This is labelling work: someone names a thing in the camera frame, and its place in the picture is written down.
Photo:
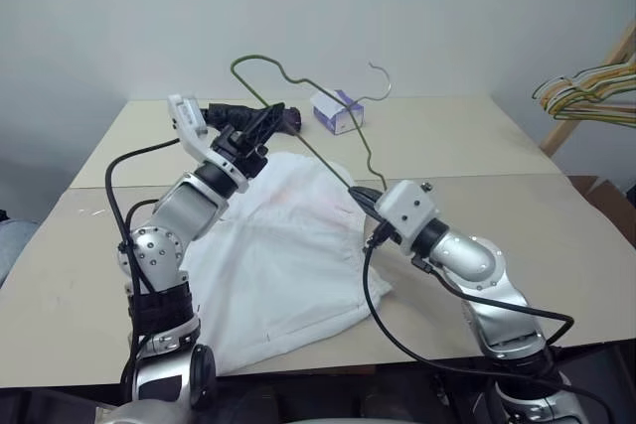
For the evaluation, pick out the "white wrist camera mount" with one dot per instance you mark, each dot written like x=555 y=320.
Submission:
x=408 y=205
x=188 y=118

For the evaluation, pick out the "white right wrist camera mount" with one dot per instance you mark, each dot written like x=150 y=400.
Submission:
x=408 y=205

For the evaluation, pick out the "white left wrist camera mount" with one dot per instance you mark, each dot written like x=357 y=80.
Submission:
x=188 y=118

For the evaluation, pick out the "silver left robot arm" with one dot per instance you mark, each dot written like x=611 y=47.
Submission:
x=191 y=208

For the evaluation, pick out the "purple and white box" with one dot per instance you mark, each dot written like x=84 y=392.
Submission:
x=334 y=113

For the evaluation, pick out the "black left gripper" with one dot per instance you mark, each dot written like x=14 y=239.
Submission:
x=237 y=150

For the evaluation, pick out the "white shorts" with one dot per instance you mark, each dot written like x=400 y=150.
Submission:
x=278 y=265

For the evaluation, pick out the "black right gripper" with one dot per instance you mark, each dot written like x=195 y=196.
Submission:
x=380 y=228

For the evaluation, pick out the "wooden rack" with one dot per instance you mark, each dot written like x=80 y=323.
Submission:
x=576 y=111

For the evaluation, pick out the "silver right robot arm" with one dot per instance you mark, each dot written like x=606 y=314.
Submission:
x=467 y=255

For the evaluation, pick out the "brown cardboard box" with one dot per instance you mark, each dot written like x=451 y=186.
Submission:
x=613 y=205

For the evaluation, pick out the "blue cloth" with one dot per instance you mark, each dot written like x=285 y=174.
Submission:
x=15 y=245

